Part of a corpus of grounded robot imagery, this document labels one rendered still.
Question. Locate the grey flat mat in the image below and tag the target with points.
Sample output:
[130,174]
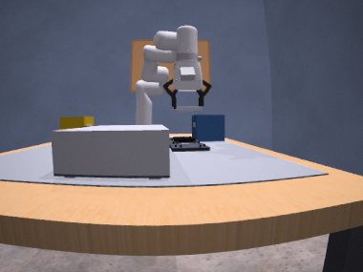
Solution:
[187,169]

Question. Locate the blue open-top bin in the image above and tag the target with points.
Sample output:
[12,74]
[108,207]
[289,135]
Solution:
[208,127]

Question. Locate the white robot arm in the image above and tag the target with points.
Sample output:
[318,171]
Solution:
[152,74]

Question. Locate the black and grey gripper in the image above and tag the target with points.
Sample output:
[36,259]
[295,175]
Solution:
[187,86]

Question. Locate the yellow open-top bin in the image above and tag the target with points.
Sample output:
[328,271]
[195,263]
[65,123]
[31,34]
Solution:
[73,122]

